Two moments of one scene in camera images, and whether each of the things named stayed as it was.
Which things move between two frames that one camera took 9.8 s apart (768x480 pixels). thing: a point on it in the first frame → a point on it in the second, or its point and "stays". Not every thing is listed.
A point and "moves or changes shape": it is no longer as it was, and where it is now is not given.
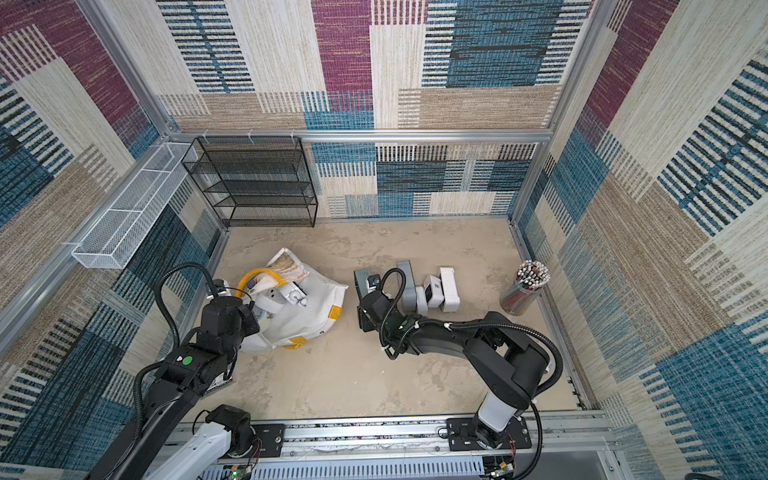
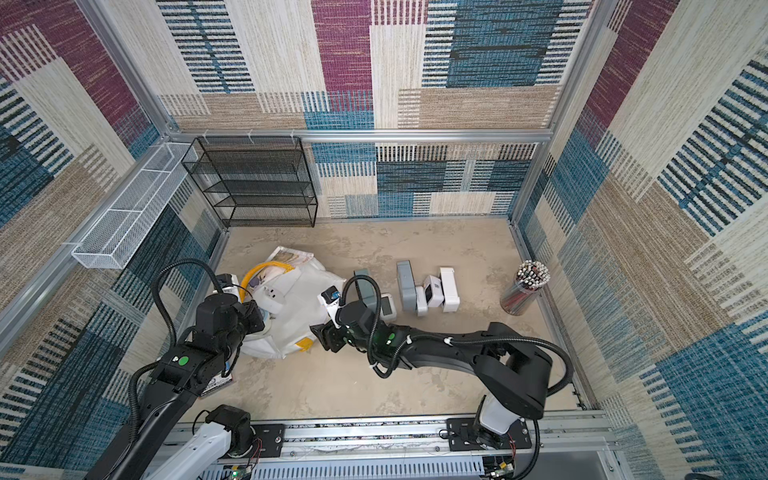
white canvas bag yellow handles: [294, 306] moves or changes shape
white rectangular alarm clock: [452, 301] stays
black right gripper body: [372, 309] → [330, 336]
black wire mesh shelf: [255, 181] stays
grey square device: [409, 296] stays
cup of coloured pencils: [520, 295] stays
